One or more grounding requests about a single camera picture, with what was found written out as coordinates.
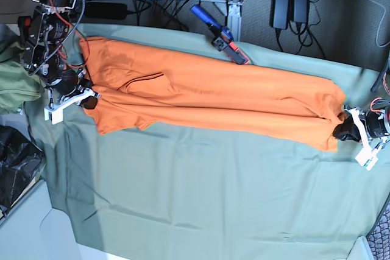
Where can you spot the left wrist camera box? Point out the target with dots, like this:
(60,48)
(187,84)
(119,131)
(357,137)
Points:
(367,158)

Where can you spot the black plastic bag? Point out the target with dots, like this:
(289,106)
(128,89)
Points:
(20,162)

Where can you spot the black power adapter right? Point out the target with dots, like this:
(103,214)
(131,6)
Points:
(300,11)

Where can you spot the aluminium frame post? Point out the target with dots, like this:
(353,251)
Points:
(232,10)

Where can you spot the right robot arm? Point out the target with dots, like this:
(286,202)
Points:
(43,36)

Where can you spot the blue clamp edge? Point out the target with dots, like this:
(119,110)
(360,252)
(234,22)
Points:
(24,23)
(223,39)

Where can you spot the patterned mesh chair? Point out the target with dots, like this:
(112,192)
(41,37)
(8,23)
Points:
(378,237)

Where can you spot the orange T-shirt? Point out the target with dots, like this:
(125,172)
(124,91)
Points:
(142,85)

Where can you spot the black power brick left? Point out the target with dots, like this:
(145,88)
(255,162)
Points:
(106,10)

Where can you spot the black power adapter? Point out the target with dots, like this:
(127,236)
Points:
(300,11)
(279,15)

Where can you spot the black power adapter left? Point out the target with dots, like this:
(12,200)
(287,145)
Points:
(279,15)

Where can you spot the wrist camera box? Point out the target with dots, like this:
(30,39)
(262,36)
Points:
(367,158)
(55,115)

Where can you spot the blue clamp left edge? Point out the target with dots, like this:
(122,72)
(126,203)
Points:
(24,23)

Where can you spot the blue clamp centre edge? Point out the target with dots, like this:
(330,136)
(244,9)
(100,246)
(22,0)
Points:
(223,39)

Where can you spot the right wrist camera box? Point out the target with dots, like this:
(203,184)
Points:
(55,115)

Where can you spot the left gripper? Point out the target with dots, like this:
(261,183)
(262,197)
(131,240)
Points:
(375,121)

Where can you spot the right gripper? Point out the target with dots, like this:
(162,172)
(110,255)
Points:
(70,83)

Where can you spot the olive green shirt pile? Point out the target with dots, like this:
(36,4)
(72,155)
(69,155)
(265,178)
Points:
(17,86)

